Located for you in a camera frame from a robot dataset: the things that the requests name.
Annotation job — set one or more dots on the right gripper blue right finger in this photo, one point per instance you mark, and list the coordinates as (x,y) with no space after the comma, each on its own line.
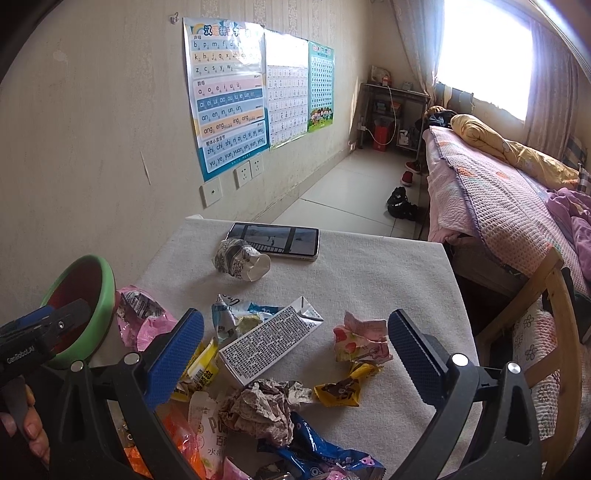
(505,443)

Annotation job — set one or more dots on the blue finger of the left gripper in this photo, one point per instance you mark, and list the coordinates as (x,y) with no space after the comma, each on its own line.
(60,326)
(32,318)

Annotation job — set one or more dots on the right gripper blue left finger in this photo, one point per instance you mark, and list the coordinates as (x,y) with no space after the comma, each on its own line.
(86,443)

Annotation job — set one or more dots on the pink snack wrapper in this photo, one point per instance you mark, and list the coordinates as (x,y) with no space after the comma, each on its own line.
(140,318)

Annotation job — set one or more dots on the orange snack bag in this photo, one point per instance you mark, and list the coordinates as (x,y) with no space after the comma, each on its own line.
(180,433)

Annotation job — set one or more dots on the white popcorn bag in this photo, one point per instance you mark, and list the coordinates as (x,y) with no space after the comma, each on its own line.
(203,418)

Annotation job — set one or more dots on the yellow snack packet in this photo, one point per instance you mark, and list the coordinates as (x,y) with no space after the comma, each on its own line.
(200,371)

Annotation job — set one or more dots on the yellow brown snack wrapper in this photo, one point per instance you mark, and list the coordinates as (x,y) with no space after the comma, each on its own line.
(347,392)

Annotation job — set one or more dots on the brown paper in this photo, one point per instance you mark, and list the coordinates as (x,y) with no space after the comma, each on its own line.
(263,409)

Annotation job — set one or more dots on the white milk carton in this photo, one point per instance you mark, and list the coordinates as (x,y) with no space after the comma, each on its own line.
(252,354)

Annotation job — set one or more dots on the pink candy wrapper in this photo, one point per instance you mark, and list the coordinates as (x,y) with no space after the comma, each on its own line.
(362,341)

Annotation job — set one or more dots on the floral paper cup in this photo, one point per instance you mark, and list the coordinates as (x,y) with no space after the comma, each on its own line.
(240,260)

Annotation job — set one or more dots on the blue snack bag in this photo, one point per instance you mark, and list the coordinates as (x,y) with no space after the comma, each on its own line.
(309,456)

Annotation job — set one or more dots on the green red trash bin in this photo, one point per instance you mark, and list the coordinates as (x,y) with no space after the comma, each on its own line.
(89,278)

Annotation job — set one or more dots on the person's left hand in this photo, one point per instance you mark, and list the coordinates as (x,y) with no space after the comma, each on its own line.
(35,434)

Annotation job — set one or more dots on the wooden chair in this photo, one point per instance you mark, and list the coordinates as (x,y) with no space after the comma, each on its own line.
(541,320)

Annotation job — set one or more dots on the white table cloth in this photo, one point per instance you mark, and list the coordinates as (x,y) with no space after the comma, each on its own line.
(368,276)

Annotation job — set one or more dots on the bed with pink quilt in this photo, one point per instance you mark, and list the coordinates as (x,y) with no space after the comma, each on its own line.
(475,198)

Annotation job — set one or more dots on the purple blanket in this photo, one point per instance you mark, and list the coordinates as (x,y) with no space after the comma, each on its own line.
(571,211)

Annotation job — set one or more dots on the black smartphone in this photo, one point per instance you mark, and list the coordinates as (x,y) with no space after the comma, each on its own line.
(279,240)

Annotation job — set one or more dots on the black shoes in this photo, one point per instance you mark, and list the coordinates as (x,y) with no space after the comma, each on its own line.
(399,206)

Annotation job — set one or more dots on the yellow blanket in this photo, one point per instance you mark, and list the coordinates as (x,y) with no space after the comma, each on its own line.
(543,168)

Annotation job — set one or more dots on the red slippers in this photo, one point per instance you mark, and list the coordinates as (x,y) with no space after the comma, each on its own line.
(412,173)

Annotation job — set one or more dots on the pink window curtain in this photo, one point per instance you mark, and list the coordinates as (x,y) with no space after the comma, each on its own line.
(487,50)

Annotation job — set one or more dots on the red small bin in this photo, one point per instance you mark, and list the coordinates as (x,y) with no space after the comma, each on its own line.
(382,135)

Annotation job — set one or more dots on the white chart poster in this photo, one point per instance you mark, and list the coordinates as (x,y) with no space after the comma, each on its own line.
(286,86)

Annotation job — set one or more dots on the metal shelf rack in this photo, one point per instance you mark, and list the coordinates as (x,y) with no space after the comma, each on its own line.
(404,108)

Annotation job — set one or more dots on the green chart poster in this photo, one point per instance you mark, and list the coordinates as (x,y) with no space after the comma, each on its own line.
(321,86)

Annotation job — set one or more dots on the white double wall socket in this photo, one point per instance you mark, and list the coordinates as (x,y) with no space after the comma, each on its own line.
(248,170)

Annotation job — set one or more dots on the pinyin wall poster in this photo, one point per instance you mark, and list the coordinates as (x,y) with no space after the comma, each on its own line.
(226,90)

